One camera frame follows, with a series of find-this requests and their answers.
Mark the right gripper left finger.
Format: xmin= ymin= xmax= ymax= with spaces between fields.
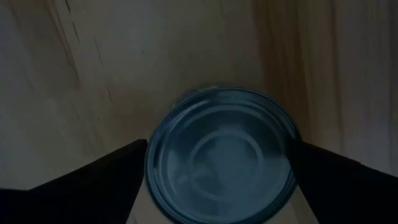
xmin=0 ymin=139 xmax=149 ymax=224

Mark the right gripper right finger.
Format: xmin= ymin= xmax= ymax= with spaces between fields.
xmin=289 ymin=139 xmax=398 ymax=224

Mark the green label tuna can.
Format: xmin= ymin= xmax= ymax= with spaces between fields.
xmin=144 ymin=86 xmax=302 ymax=224

